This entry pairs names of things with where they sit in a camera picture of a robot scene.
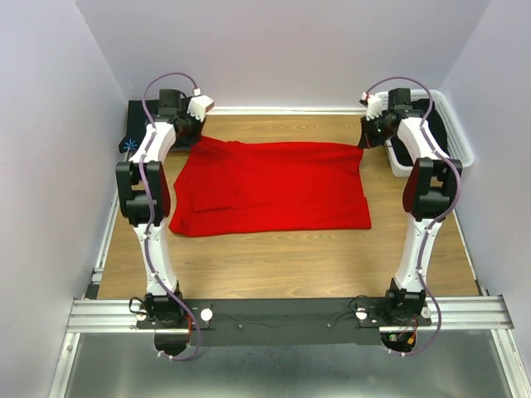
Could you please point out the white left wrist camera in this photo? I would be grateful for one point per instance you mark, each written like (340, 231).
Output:
(199, 105)

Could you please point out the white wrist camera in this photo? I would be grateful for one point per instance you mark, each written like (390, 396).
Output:
(373, 106)
(199, 105)

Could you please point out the black clothes in basket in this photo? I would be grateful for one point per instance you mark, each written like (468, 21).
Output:
(438, 131)

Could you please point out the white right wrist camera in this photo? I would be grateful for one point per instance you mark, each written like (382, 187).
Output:
(373, 106)

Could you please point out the red t-shirt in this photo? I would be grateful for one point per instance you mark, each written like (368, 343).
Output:
(230, 187)

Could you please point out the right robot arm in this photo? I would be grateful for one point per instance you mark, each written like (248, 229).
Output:
(431, 193)

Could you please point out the white plastic laundry basket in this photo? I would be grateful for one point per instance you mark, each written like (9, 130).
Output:
(457, 143)

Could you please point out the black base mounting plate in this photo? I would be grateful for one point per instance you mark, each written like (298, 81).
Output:
(226, 335)

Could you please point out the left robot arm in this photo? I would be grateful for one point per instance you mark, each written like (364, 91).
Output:
(153, 129)

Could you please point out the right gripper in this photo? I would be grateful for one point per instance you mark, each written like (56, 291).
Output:
(369, 138)

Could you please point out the folded black t-shirt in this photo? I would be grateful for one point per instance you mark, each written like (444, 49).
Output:
(135, 127)

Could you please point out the aluminium frame rail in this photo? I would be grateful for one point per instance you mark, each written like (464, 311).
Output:
(447, 313)

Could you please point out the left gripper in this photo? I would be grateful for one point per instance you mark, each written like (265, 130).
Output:
(192, 135)

